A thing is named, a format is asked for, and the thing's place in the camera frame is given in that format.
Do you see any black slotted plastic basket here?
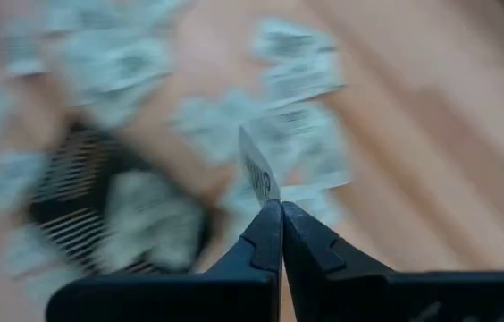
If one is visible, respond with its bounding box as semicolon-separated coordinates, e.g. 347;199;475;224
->
26;123;217;276

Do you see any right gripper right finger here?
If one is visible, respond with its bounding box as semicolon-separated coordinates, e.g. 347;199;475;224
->
281;200;504;322

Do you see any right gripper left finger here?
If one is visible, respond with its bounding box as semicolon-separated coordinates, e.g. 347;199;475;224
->
46;199;284;322

